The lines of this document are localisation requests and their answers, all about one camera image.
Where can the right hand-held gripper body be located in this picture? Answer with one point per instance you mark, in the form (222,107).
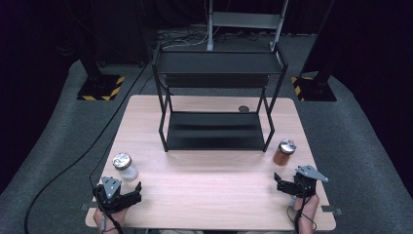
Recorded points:
(307,182)

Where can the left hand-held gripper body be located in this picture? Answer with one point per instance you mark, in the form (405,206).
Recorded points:
(110,193)

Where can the white jar with silver lid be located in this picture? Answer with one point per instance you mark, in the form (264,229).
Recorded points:
(126,167)

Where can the orange jar with silver lid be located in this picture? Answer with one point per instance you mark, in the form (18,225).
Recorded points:
(284,152)

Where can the black two-tier metal rack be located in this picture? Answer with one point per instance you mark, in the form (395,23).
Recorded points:
(216,130)

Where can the person's left hand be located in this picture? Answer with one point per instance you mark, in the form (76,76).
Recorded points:
(112,218)

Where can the person's right hand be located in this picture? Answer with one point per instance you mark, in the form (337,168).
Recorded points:
(310,208)

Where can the grey table edge bracket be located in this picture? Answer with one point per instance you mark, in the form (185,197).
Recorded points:
(87,206)
(332,210)

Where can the black post with striped base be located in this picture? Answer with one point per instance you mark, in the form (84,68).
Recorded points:
(99,86)
(313,87)

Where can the grey metal stand frame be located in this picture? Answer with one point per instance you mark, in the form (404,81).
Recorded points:
(246,20)

